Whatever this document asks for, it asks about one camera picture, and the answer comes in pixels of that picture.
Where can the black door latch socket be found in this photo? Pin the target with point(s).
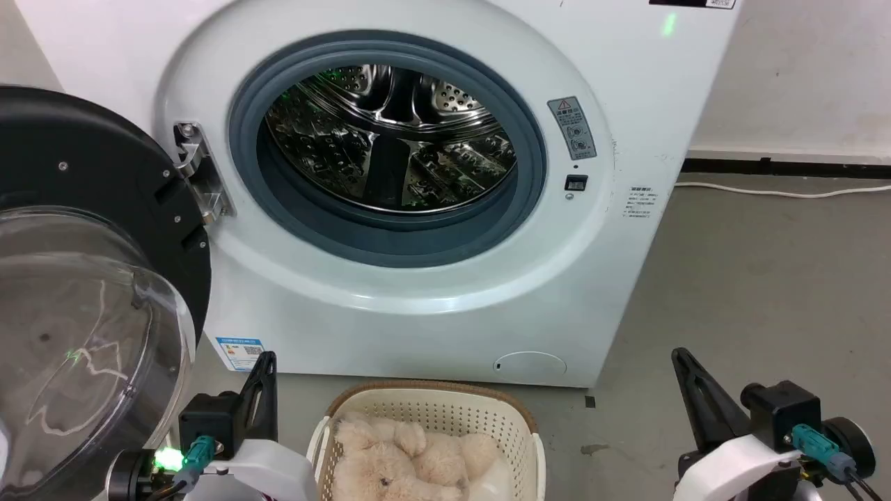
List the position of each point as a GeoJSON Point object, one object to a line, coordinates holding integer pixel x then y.
{"type": "Point", "coordinates": [576, 183]}

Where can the grey rubber door gasket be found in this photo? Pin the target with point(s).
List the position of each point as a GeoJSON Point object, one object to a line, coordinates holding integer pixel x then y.
{"type": "Point", "coordinates": [390, 236]}

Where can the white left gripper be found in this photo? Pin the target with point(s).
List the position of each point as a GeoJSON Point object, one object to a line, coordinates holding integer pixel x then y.
{"type": "Point", "coordinates": [271, 473]}

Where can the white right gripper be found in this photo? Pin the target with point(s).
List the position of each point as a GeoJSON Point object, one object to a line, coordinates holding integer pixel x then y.
{"type": "Point", "coordinates": [738, 473]}

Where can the small printed text sticker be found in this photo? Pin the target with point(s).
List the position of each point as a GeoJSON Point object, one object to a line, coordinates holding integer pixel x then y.
{"type": "Point", "coordinates": [641, 202]}

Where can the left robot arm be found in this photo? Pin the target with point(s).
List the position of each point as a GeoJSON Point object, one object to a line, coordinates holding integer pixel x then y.
{"type": "Point", "coordinates": [129, 476]}

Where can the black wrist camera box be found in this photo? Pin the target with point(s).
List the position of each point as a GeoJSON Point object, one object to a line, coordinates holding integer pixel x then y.
{"type": "Point", "coordinates": [783, 410]}
{"type": "Point", "coordinates": [209, 417]}

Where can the metal door hinge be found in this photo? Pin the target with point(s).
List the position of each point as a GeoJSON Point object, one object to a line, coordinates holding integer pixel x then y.
{"type": "Point", "coordinates": [202, 177]}

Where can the cream plastic laundry basket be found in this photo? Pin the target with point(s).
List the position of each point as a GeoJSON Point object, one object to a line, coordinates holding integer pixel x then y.
{"type": "Point", "coordinates": [515, 435]}

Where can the blue energy label sticker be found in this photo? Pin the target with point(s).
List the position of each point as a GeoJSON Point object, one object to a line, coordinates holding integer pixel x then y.
{"type": "Point", "coordinates": [240, 353]}

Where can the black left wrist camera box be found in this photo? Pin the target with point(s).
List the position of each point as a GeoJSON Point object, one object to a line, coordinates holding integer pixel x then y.
{"type": "Point", "coordinates": [209, 417]}

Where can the stainless steel washer drum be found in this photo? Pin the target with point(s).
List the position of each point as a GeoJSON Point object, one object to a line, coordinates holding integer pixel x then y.
{"type": "Point", "coordinates": [390, 132]}

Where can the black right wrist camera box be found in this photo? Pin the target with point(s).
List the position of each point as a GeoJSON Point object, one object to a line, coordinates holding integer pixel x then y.
{"type": "Point", "coordinates": [783, 410]}

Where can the round drain filter cover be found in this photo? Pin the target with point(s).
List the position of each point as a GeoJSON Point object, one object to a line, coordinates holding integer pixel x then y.
{"type": "Point", "coordinates": [530, 364]}

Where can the black washer door, clear glass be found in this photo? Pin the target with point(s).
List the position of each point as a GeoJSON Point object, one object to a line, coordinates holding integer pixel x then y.
{"type": "Point", "coordinates": [83, 174]}

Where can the grey warning sticker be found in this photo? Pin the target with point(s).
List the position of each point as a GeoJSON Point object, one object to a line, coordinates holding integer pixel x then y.
{"type": "Point", "coordinates": [572, 127]}

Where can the white front-load washing machine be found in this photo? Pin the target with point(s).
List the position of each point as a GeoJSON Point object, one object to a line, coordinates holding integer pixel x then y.
{"type": "Point", "coordinates": [431, 327]}

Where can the beige plush teddy bear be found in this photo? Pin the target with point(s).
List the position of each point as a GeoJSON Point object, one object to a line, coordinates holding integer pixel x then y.
{"type": "Point", "coordinates": [411, 459]}

